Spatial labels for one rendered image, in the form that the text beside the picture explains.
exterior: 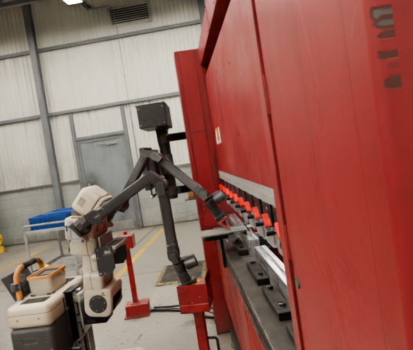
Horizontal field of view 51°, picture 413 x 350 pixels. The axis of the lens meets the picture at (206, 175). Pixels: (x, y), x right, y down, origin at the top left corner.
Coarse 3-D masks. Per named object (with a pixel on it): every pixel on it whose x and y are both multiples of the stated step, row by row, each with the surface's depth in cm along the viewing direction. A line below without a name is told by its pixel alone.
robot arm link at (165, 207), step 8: (160, 184) 220; (160, 192) 221; (168, 192) 225; (160, 200) 224; (168, 200) 224; (160, 208) 225; (168, 208) 224; (168, 216) 225; (168, 224) 225; (168, 232) 225; (168, 240) 226; (176, 240) 228; (168, 248) 225; (176, 248) 225; (168, 256) 226; (176, 256) 226
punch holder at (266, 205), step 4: (264, 204) 164; (268, 204) 157; (264, 208) 165; (268, 208) 158; (272, 208) 155; (264, 212) 166; (268, 212) 159; (272, 212) 155; (272, 216) 155; (272, 220) 156; (272, 224) 156; (264, 228) 170; (272, 228) 156; (268, 236) 165; (272, 236) 157; (268, 240) 167; (272, 240) 158; (272, 244) 159; (276, 244) 156
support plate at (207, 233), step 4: (216, 228) 269; (220, 228) 266; (224, 228) 264; (240, 228) 256; (200, 232) 265; (204, 232) 263; (208, 232) 261; (212, 232) 259; (216, 232) 257; (220, 232) 255; (224, 232) 253; (228, 232) 252; (232, 232) 252; (236, 232) 252; (204, 236) 251; (208, 236) 251
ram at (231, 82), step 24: (240, 0) 151; (240, 24) 157; (216, 48) 238; (240, 48) 165; (216, 72) 255; (240, 72) 173; (216, 96) 276; (240, 96) 182; (216, 120) 300; (240, 120) 192; (216, 144) 329; (240, 144) 204; (264, 144) 147; (240, 168) 216; (264, 168) 154
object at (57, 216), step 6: (66, 210) 555; (36, 216) 545; (42, 216) 558; (48, 216) 521; (54, 216) 520; (60, 216) 520; (66, 216) 520; (30, 222) 524; (36, 222) 524; (42, 222) 523; (36, 228) 524; (42, 228) 524
